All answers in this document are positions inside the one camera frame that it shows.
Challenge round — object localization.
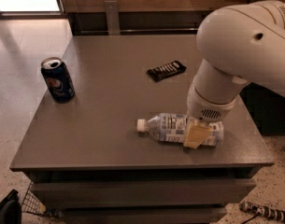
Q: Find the upper grey drawer front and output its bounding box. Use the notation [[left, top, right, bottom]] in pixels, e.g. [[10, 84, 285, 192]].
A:
[[31, 178, 255, 209]]

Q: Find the lower grey drawer front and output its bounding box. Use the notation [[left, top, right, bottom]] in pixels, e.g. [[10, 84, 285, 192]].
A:
[[63, 207, 226, 224]]

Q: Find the black wire mesh basket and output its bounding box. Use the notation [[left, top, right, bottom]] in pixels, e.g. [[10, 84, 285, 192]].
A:
[[21, 183, 46, 217]]

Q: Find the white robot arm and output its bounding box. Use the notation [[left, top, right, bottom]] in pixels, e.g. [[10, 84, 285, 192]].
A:
[[184, 0, 285, 148]]

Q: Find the grey drawer cabinet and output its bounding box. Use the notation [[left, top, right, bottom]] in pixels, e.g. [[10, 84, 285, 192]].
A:
[[11, 35, 273, 215]]

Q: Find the blue soda can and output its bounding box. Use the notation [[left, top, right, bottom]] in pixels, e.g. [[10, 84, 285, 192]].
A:
[[41, 57, 75, 103]]

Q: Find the black object bottom left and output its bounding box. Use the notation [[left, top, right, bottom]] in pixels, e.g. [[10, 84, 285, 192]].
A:
[[0, 189, 21, 224]]

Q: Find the blue plastic water bottle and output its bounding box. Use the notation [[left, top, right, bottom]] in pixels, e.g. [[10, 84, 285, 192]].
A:
[[136, 113, 224, 147]]

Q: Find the left metal bracket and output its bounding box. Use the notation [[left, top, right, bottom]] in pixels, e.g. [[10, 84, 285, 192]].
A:
[[105, 0, 121, 35]]

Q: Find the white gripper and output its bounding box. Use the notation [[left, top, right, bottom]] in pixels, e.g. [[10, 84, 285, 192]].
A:
[[183, 84, 235, 148]]

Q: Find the grey drawer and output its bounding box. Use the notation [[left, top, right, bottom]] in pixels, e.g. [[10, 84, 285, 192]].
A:
[[31, 178, 255, 209], [63, 207, 226, 224]]

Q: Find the black white striped tool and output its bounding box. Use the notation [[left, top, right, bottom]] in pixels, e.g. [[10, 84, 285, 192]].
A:
[[239, 201, 285, 224]]

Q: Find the black candy bar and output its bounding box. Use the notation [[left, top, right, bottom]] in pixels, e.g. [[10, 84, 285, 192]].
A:
[[147, 61, 186, 82]]

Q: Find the metal rail bar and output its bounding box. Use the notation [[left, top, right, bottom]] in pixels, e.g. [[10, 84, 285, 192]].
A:
[[79, 28, 198, 35]]

